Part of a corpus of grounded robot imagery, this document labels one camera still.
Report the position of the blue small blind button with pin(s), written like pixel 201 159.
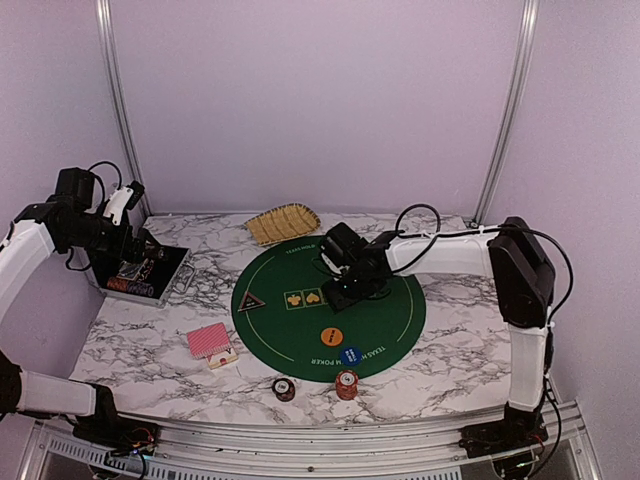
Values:
pixel 351 356

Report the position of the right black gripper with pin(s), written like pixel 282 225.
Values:
pixel 337 302

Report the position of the triangular all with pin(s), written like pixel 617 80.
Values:
pixel 250 302

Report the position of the right aluminium frame post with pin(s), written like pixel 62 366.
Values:
pixel 515 92

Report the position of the red poker chip stack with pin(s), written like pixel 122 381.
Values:
pixel 346 385

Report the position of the ace card box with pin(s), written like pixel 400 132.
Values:
pixel 222 358

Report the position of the black poker chip stack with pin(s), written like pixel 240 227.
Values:
pixel 283 389

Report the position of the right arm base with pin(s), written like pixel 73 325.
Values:
pixel 517 429

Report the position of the aluminium frame post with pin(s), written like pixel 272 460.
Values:
pixel 109 51
pixel 515 92

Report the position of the left aluminium frame post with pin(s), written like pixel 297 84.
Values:
pixel 109 51

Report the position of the blue boxed card deck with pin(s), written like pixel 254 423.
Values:
pixel 132 271

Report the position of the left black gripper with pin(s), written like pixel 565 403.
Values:
pixel 120 251

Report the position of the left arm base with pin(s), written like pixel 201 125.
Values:
pixel 112 432

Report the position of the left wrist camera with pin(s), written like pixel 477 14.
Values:
pixel 122 200

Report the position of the woven bamboo tray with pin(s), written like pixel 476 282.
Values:
pixel 283 223

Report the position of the aluminium poker case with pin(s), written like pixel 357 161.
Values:
pixel 171 273

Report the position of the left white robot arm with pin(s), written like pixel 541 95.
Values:
pixel 39 231

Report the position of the red backed card deck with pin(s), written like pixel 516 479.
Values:
pixel 207 341

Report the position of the green round poker mat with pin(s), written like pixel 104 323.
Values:
pixel 285 333

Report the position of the orange purple chip row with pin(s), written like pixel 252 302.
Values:
pixel 130 287

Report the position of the front aluminium rail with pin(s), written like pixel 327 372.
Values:
pixel 417 449

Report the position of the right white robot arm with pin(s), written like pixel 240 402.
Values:
pixel 508 256

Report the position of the orange big blind button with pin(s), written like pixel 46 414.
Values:
pixel 332 336

